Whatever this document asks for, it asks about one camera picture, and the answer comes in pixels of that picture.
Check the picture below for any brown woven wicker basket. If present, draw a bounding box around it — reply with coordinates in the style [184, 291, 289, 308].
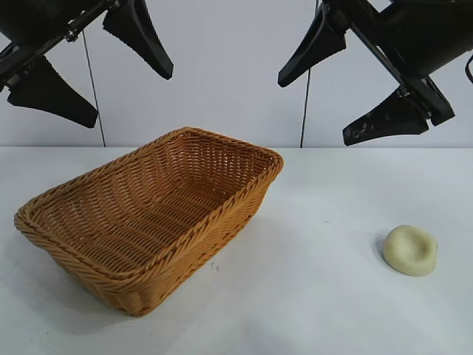
[13, 126, 285, 317]

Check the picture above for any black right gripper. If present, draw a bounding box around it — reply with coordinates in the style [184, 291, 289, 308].
[277, 0, 473, 147]

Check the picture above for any pale yellow egg yolk pastry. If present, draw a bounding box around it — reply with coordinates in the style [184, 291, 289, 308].
[383, 224, 439, 277]

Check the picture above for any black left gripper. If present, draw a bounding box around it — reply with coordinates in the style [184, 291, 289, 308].
[0, 0, 174, 129]

